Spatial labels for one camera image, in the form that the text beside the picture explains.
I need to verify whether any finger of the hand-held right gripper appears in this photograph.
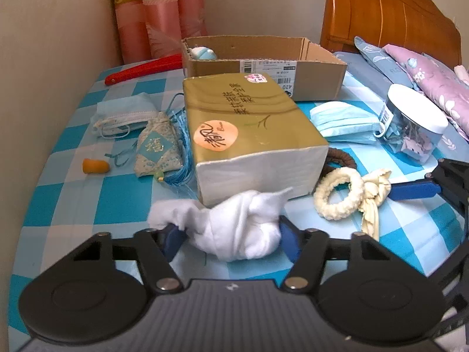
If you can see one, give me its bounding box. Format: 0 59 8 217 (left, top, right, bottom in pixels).
389 158 469 209

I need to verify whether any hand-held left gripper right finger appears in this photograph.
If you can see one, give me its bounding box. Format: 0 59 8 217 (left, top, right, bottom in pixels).
278 214 390 292

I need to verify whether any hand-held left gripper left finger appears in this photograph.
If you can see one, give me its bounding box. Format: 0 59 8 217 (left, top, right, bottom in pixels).
71 223 186 295

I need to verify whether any cream scrunchie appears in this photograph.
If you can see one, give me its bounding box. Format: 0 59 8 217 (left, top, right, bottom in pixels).
313 167 392 240

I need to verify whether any brown hair tie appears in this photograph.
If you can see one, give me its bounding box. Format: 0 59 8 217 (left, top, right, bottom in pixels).
322 147 358 175

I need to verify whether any embroidered sachet with blue tassel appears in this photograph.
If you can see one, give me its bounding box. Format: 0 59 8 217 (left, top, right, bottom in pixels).
104 93 196 195

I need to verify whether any blue face mask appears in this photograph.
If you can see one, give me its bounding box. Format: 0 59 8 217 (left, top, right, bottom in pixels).
310 101 386 145
90 93 164 140

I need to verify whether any cardboard box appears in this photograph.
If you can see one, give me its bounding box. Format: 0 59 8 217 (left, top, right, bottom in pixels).
181 36 349 102

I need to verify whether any clear jar with white lid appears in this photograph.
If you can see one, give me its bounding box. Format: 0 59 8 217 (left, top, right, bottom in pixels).
374 84 450 164

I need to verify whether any blue checked tablecloth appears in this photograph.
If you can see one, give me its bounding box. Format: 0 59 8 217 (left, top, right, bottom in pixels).
11 59 469 352

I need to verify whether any orange earplug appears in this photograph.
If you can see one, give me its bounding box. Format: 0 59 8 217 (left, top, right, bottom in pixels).
82 158 111 175

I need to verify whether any purple floral pillow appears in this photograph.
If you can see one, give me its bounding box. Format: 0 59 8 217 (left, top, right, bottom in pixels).
381 43 469 141

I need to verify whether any gold tissue pack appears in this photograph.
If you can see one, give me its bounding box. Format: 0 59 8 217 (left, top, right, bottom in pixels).
182 72 329 208

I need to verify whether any blue printed pillow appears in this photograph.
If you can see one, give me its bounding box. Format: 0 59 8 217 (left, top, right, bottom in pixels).
354 36 423 91

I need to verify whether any red plastic tool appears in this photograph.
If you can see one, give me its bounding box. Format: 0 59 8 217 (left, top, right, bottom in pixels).
104 54 184 86

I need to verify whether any wooden headboard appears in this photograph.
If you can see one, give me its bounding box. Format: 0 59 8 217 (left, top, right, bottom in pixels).
319 0 463 64

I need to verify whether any round blue plush toy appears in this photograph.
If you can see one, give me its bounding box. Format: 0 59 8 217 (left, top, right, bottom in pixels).
191 46 218 61

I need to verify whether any pink curtain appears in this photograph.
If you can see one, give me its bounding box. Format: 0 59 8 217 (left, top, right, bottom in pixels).
111 0 208 65

